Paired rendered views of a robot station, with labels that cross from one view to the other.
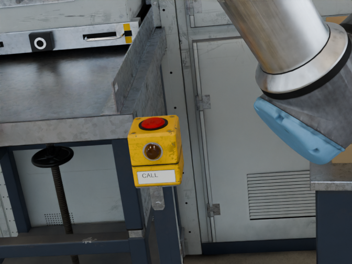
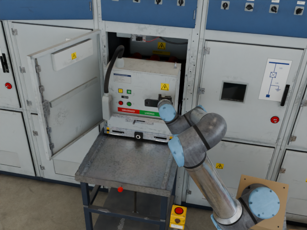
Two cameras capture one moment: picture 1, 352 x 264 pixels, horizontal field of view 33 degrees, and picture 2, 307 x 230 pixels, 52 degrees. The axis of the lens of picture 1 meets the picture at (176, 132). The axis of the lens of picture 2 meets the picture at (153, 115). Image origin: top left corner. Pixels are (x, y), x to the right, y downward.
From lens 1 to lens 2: 0.98 m
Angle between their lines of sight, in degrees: 8
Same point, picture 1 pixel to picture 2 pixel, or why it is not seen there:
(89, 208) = not seen: hidden behind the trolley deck
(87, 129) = (154, 191)
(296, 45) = (225, 214)
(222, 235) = (190, 201)
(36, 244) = (128, 216)
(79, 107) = (152, 181)
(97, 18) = (161, 132)
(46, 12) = (142, 126)
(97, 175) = not seen: hidden behind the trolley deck
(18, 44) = (129, 133)
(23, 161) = not seen: hidden behind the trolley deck
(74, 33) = (151, 135)
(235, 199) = (198, 190)
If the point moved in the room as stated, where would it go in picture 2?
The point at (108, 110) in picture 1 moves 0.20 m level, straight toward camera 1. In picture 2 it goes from (162, 187) to (165, 213)
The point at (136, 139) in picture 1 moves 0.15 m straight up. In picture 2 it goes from (173, 216) to (175, 196)
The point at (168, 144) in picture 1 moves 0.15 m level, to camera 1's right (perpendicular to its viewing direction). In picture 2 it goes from (182, 220) to (211, 222)
